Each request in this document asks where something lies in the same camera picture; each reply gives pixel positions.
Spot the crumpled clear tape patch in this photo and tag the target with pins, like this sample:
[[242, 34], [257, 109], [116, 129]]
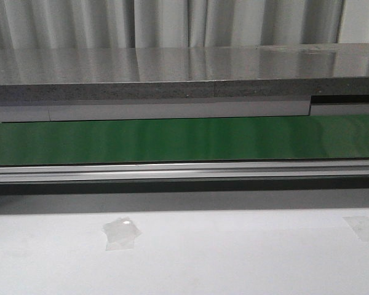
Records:
[[121, 234]]

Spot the grey speckled stone counter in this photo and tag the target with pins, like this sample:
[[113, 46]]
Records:
[[44, 76]]

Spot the green conveyor belt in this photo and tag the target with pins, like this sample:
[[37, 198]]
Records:
[[184, 140]]

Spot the white panel under counter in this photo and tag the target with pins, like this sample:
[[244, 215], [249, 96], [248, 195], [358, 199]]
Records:
[[169, 108]]

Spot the clear tape strip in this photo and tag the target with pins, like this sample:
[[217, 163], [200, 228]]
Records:
[[360, 226]]

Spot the white pleated curtain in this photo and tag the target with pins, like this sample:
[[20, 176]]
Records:
[[140, 24]]

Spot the aluminium conveyor side rail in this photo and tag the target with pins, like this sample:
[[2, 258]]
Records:
[[182, 170]]

